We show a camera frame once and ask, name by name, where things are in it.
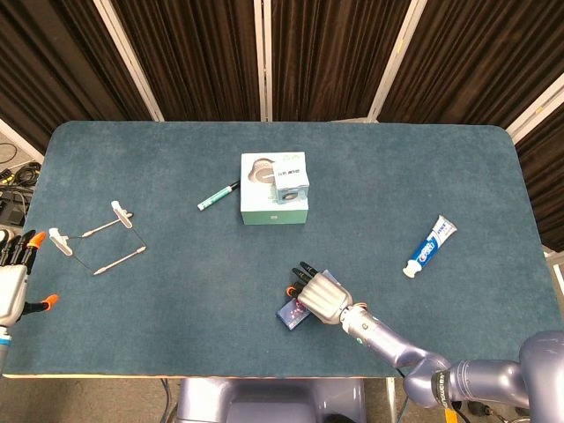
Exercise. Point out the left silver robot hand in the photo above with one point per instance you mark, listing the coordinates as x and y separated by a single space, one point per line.
11 286

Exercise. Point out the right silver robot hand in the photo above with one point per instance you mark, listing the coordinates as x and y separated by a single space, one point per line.
324 299

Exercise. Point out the blue glasses case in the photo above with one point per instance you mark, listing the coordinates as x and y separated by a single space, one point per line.
291 315

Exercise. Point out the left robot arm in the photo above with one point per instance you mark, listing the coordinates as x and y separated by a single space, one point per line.
3 348

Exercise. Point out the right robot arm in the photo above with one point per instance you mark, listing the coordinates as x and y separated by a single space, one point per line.
396 343

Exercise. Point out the purple grey robot base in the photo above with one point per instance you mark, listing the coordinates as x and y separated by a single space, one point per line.
264 396

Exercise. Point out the teal Philips cardboard box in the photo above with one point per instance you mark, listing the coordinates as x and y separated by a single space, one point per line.
273 216

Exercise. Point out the blue white toothpaste tube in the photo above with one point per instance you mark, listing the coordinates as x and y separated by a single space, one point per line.
429 249

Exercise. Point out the light blue speaker box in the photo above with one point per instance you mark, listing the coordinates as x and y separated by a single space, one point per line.
291 174

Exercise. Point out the blue felt table cover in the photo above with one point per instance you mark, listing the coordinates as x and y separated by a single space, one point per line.
176 308

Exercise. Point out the green white marker pen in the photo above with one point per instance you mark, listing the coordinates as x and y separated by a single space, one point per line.
216 198

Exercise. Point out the dark brown curtain panel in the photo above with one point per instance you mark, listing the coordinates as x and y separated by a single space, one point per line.
330 57
194 57
476 57
544 185
53 66

